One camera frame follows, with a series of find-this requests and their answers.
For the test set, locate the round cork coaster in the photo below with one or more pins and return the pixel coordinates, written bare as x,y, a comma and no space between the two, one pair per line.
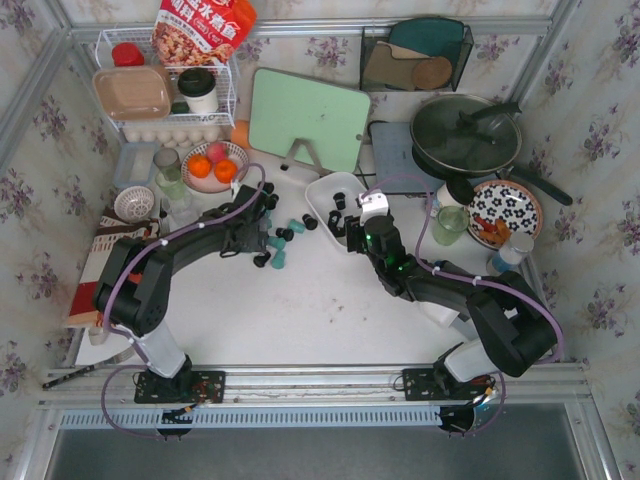
432,73

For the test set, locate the white wire rack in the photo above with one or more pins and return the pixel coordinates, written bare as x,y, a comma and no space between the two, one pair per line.
227,76

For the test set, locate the clear drinking glass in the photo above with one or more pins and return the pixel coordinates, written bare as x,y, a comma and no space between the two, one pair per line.
182,212

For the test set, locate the white patterned strainer bowl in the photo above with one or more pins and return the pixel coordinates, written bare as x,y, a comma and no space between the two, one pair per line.
134,203

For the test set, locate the beige plastic container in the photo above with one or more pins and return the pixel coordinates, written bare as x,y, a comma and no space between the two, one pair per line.
134,93

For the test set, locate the red lid jar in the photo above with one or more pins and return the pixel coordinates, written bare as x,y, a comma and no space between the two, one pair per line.
127,54

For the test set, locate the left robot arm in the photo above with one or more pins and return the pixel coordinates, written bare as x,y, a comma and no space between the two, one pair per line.
132,293

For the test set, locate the black frying pan with lid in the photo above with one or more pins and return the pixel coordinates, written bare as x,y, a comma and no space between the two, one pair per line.
467,136

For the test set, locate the white pill bottle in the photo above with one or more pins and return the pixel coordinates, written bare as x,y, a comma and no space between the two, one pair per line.
510,254

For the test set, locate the fruit plate with oranges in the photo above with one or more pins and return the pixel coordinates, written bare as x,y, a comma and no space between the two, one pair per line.
210,167

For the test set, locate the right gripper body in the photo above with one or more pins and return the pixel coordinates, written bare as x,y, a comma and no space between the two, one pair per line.
353,233

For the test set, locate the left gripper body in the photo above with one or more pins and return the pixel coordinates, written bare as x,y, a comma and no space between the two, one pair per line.
263,215

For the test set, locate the teal capsule front middle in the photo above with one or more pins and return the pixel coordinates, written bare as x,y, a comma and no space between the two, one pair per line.
278,260

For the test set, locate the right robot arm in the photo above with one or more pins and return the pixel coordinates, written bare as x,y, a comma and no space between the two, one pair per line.
514,330

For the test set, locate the teal capsule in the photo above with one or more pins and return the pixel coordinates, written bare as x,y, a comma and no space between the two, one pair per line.
276,242
278,260

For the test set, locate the black capsule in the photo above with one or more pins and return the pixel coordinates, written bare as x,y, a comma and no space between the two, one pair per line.
309,222
261,260
340,201

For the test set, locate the black mesh organizer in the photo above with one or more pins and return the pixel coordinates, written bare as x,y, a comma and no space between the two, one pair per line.
386,62

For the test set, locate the green cutting board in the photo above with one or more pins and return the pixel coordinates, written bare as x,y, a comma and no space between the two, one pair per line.
288,107

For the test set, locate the egg tray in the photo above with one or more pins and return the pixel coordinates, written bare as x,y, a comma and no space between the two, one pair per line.
172,137

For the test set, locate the black capsule lone front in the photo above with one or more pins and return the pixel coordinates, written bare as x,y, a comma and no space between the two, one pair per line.
334,218

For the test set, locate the cartoon paper cup black lid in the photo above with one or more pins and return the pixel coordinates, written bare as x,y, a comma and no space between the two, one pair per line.
456,192

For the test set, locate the red snack bag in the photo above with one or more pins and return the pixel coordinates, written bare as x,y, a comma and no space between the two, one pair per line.
201,32

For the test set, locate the clear container blue lid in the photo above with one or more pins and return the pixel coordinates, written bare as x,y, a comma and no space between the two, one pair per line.
135,165

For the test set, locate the white cup black lid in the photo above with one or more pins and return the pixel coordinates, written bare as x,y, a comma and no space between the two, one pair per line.
198,87

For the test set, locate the grey induction cooker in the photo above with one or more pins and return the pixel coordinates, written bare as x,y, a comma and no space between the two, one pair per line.
393,159

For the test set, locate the white plastic storage basket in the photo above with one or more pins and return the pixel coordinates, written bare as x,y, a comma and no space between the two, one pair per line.
319,195

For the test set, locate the green glass cup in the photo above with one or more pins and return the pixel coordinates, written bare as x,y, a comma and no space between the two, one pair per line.
451,223

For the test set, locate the green tinted glass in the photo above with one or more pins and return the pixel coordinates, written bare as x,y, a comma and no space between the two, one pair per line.
169,177

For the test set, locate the floral plate with food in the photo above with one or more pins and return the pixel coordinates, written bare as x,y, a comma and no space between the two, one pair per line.
500,207

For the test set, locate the striped orange cloth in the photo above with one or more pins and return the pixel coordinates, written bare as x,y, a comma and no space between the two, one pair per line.
111,228

